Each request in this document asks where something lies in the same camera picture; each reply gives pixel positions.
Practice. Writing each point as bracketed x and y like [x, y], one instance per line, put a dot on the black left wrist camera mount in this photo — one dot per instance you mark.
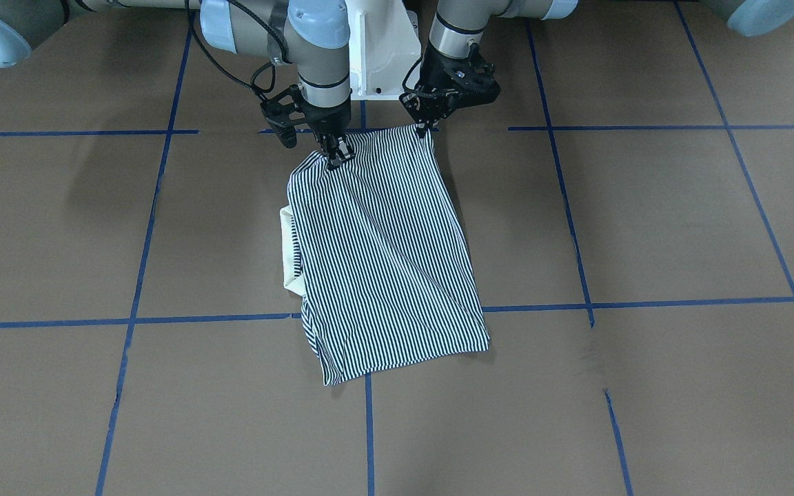
[479, 86]

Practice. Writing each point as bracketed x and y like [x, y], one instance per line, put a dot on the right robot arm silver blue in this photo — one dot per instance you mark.
[312, 35]

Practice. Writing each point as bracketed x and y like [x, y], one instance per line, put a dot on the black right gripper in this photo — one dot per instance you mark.
[329, 122]

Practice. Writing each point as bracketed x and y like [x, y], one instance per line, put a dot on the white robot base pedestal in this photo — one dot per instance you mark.
[384, 46]

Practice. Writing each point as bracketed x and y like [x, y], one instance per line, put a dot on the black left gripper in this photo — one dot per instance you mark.
[449, 74]

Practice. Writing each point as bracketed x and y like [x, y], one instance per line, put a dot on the navy white striped polo shirt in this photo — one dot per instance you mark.
[377, 253]

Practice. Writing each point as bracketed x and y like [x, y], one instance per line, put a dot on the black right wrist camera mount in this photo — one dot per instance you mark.
[284, 113]

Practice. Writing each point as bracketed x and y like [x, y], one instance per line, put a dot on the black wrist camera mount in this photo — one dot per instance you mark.
[284, 113]
[479, 86]

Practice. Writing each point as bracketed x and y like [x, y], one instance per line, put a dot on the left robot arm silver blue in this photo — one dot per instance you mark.
[456, 25]

